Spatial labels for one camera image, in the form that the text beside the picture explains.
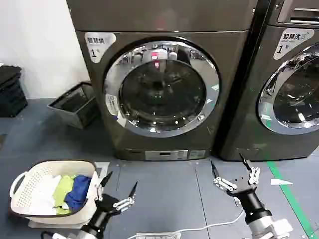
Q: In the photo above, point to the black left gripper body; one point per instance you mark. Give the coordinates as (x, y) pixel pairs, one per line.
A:
(104, 209)

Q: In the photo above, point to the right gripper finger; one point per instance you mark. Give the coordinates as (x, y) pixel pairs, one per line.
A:
(224, 184)
(254, 175)

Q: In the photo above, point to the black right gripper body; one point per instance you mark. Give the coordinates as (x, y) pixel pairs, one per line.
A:
(250, 199)

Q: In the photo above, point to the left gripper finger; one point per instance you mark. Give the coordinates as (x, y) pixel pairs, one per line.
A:
(124, 203)
(99, 191)

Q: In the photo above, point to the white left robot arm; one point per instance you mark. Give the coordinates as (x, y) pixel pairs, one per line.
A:
(82, 232)

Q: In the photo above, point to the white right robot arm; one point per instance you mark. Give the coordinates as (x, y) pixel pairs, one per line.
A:
(269, 227)

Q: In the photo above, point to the blue cloth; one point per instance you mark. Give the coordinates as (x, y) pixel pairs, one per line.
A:
(79, 189)

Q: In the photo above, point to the green floor tape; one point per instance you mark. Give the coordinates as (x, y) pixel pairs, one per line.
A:
(276, 174)

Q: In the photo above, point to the white paper scrap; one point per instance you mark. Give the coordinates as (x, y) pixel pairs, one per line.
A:
(280, 182)

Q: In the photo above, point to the green cloth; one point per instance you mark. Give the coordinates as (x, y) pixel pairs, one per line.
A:
(63, 189)

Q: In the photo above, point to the white power strip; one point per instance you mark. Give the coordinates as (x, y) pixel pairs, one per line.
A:
(157, 236)

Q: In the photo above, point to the white cloth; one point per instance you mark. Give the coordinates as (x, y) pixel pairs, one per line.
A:
(42, 196)

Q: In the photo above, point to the grey washer with drawer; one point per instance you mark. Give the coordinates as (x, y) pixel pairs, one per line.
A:
(249, 112)

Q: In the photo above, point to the white perforated laundry basket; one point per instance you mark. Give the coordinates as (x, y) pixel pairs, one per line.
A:
(37, 174)

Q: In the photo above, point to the dark grey square bin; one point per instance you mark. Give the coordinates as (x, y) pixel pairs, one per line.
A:
(74, 109)

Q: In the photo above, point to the round chrome glass washer door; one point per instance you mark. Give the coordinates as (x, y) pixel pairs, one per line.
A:
(299, 99)

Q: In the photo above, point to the round chrome glass dryer door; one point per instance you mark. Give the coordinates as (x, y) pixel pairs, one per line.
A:
(162, 87)

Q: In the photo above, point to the stack of black crates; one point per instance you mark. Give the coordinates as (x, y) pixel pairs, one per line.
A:
(12, 94)

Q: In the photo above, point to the grey dryer with label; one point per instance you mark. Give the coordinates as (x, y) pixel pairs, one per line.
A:
(174, 17)

